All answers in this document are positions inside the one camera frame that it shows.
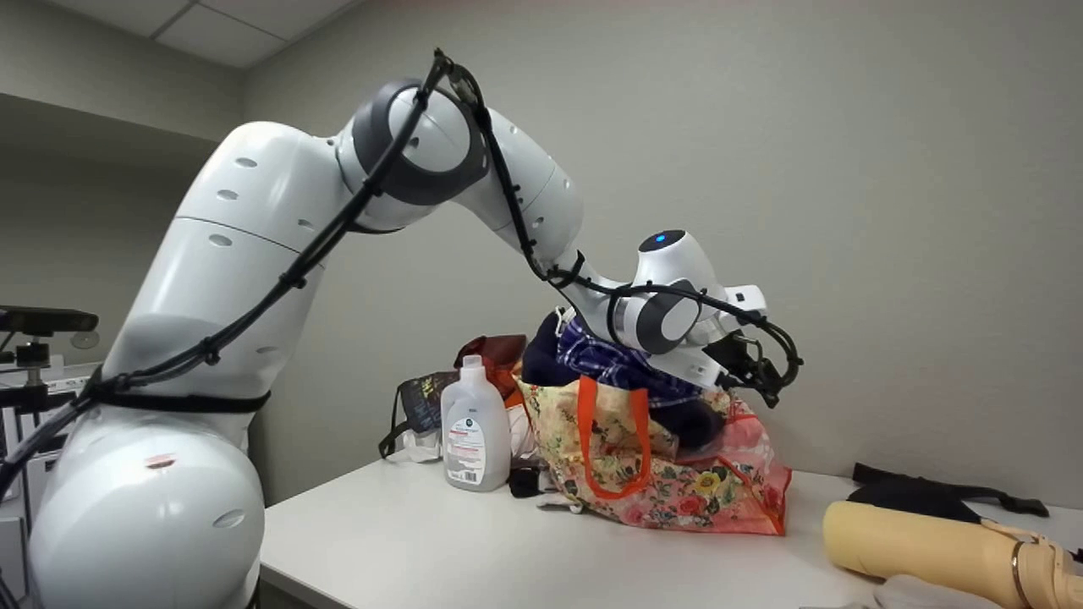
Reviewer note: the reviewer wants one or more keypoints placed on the white detergent jug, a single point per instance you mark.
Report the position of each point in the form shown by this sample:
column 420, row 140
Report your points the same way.
column 474, row 427

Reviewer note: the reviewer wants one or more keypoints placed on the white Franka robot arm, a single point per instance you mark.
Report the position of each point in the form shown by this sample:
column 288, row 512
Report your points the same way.
column 216, row 281

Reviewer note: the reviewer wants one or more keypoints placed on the beige rolled cylinder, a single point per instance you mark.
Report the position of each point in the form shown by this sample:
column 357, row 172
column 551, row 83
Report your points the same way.
column 925, row 546

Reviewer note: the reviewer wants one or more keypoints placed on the dark navy garment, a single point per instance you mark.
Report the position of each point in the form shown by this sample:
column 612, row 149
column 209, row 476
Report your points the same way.
column 691, row 418

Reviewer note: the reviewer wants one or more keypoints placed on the white crumpled cloth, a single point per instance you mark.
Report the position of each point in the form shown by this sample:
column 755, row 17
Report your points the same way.
column 524, row 434

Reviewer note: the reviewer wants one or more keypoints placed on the black cloth strip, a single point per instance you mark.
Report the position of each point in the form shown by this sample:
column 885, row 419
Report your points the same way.
column 916, row 490

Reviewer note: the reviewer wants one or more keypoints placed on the black tote bag colourful text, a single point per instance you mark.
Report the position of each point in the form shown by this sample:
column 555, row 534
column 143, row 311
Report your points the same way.
column 420, row 400

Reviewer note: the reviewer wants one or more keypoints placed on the black camera stand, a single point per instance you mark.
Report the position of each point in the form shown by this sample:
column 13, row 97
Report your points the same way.
column 37, row 320

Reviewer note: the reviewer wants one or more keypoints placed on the navy sweater with white trim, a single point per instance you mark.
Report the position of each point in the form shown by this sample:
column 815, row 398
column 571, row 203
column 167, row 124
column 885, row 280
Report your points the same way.
column 545, row 357

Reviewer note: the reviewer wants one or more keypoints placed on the blue plaid shirt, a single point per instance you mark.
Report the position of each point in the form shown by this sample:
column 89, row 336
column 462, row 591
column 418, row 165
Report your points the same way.
column 604, row 357

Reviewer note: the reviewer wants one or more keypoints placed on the small black object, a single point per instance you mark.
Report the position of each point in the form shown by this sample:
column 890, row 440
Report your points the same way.
column 524, row 477

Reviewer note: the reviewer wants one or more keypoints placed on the red paper bag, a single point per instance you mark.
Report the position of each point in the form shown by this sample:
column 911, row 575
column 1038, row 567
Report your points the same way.
column 494, row 354

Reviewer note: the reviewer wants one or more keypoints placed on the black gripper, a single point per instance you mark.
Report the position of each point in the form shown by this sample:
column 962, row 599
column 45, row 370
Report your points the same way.
column 746, row 363

